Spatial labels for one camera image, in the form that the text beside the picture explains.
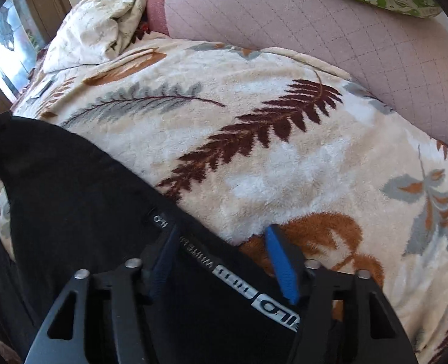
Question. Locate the leaf-print fleece blanket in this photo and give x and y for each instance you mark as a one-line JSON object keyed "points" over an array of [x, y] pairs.
{"points": [[284, 182]]}

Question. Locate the small flat grey phone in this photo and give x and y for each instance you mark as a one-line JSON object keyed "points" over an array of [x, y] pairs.
{"points": [[43, 90]]}

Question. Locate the stained glass window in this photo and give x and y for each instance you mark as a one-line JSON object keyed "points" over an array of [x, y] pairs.
{"points": [[4, 45]]}

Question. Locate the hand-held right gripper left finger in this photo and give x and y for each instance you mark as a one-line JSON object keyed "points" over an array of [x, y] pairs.
{"points": [[163, 263]]}

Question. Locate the black pants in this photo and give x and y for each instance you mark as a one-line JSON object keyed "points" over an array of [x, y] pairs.
{"points": [[76, 197]]}

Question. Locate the white floral quilt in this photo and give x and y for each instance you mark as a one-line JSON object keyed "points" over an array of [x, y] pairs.
{"points": [[91, 26]]}

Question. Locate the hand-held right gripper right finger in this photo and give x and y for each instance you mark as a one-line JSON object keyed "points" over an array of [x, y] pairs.
{"points": [[283, 267]]}

